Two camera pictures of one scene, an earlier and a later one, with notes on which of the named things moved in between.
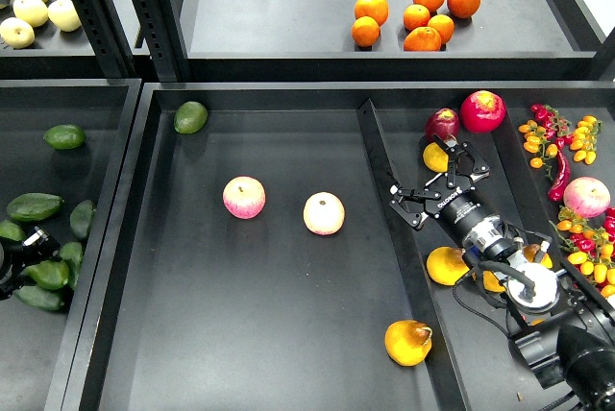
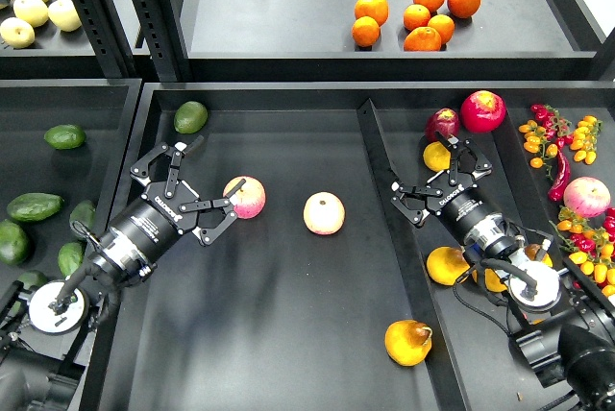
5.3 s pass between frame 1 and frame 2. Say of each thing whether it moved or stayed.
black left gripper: moved
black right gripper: stayed
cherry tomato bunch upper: stayed
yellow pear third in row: stayed
